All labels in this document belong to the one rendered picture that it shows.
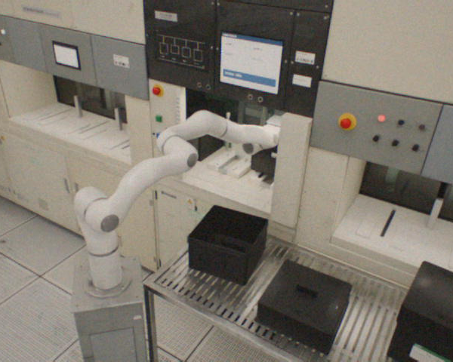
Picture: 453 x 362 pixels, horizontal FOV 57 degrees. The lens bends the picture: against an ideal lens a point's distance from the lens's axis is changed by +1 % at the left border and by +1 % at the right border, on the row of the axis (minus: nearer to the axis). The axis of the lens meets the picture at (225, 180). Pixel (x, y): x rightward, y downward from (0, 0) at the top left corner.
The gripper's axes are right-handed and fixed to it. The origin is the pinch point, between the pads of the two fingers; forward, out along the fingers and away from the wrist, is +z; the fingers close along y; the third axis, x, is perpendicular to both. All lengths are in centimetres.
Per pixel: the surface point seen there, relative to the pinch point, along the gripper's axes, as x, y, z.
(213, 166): -28.7, -32.3, -13.8
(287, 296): -33, 46, -73
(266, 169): -21.6, -0.8, -9.5
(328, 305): -33, 60, -68
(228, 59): 38, -13, -32
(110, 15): 48, -80, -35
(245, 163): -28.8, -19.7, 1.0
